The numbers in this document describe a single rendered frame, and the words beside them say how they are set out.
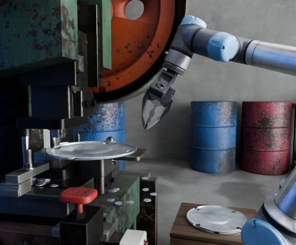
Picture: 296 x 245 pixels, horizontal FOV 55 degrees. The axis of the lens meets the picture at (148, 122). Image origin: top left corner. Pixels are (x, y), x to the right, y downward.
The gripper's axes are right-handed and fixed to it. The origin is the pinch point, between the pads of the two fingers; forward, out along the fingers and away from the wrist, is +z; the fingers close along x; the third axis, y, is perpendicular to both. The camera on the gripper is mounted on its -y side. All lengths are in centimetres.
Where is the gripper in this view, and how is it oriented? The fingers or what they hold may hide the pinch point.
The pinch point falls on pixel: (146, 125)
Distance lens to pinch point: 88.5
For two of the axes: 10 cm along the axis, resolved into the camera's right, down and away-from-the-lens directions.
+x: -9.0, -4.3, 0.8
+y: 1.4, -1.0, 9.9
